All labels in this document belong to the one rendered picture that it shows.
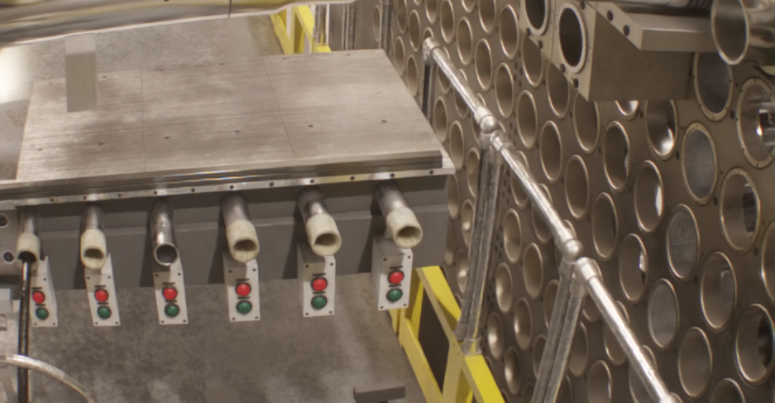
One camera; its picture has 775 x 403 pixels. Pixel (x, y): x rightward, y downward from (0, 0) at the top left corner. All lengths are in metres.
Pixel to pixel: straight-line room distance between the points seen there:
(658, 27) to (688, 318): 1.01
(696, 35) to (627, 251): 1.19
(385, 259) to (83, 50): 0.84
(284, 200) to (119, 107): 0.55
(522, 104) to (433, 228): 2.08
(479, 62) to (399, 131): 2.50
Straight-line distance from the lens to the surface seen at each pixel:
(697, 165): 3.12
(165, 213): 2.25
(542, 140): 4.23
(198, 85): 2.72
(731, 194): 2.90
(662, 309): 3.41
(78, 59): 2.24
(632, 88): 2.93
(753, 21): 2.42
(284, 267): 2.41
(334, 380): 3.15
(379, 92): 2.68
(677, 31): 2.58
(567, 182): 4.01
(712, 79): 3.02
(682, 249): 3.26
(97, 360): 3.24
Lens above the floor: 2.05
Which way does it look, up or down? 29 degrees down
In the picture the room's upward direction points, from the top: 3 degrees clockwise
